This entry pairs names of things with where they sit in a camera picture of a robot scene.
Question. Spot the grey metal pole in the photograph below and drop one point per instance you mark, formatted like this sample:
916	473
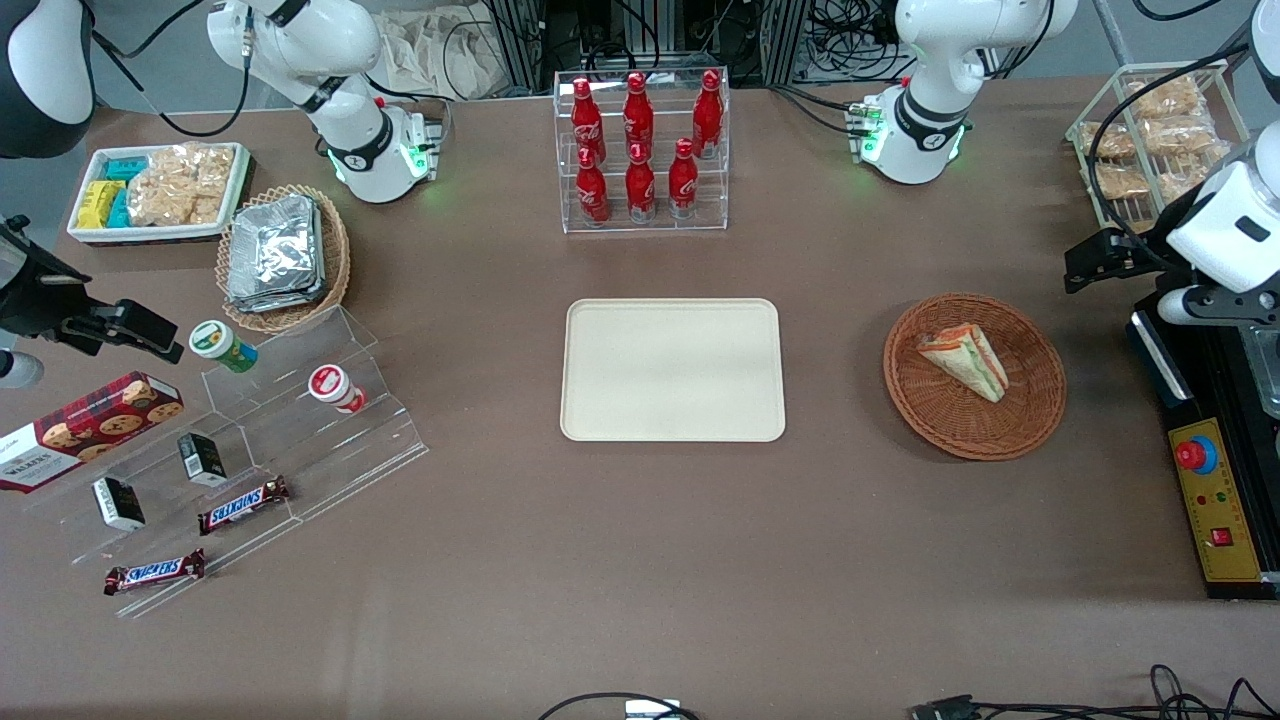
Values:
1113	30

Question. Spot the clear bag fried snack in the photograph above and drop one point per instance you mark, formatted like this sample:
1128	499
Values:
1180	175
1108	140
1180	135
1165	98
1122	182

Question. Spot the yellow snack pack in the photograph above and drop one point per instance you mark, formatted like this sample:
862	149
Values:
98	205

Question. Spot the brown Snickers bar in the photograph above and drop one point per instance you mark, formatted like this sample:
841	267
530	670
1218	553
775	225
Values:
243	505
155	572

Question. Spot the black equipment rack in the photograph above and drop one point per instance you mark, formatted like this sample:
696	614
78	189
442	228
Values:
760	35

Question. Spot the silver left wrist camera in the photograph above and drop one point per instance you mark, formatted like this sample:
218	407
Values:
1180	305

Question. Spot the clear plastic container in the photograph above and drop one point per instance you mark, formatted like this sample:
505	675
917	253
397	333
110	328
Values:
1262	375

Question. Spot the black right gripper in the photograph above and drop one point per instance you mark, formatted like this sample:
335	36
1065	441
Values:
35	298

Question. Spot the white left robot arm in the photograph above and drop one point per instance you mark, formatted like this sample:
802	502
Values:
930	110

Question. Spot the beige cloth bag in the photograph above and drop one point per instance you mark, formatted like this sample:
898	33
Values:
440	50

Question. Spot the black yellow control box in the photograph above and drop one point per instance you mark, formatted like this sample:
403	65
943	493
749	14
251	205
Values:
1215	520

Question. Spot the clear bag rice crackers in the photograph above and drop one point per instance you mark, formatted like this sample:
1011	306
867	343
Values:
180	185

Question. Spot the green lidded yogurt cup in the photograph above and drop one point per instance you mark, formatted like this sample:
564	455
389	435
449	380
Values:
220	345

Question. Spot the round brown wicker basket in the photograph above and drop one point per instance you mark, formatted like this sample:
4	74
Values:
960	425

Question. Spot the red tartan cookie box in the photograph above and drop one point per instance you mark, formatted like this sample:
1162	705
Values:
90	425

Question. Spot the triangular sandwich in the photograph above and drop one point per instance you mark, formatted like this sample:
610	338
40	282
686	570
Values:
968	362

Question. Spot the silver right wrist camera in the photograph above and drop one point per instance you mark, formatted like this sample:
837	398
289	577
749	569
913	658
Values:
18	370

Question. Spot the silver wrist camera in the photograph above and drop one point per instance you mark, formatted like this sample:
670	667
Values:
1180	305
18	370

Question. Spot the clear acrylic bottle rack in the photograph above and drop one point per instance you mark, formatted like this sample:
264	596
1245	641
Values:
660	225

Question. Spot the beige plastic serving tray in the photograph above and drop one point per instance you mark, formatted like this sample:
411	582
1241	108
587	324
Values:
670	370

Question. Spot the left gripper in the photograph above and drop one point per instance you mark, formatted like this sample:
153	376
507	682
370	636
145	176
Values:
1143	252

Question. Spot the teal snack pack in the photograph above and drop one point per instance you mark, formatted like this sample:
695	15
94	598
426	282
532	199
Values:
127	169
120	210

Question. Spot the silver foil wrapped packet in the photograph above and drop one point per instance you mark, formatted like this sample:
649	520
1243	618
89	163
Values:
275	250

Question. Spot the red lidded yogurt cup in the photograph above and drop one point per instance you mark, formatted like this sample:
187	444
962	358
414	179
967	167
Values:
333	386

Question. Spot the small black box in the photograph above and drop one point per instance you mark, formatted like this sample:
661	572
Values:
203	460
118	503

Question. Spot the clear acrylic step stand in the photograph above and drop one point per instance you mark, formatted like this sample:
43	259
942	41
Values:
160	540
340	450

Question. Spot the white rectangular snack tray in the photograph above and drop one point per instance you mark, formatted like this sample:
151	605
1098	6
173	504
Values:
150	234

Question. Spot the white adapter block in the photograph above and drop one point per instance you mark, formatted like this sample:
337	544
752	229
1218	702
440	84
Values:
650	710

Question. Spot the oval tan wicker basket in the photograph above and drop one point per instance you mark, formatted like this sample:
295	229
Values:
335	250

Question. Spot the black connector plug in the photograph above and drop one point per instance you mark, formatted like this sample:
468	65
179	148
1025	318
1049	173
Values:
945	708

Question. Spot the red cola bottle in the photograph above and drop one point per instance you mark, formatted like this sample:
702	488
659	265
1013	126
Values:
584	120
683	185
638	115
592	192
641	188
708	118

